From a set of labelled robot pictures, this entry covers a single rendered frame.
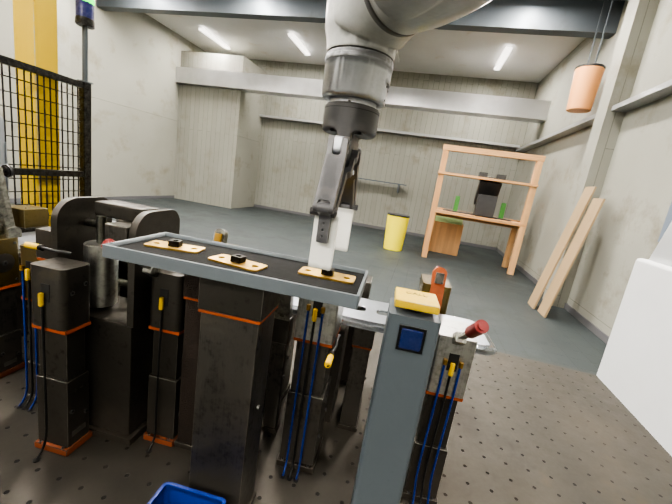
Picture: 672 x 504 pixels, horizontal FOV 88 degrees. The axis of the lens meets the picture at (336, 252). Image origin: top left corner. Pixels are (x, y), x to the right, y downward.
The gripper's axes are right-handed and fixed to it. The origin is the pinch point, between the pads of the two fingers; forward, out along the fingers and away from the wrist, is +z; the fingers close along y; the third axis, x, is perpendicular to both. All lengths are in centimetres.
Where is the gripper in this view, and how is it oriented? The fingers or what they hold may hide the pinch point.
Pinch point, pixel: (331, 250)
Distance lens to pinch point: 51.2
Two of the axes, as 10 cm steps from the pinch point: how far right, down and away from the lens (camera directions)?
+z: -1.5, 9.7, 2.1
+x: -9.7, -1.8, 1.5
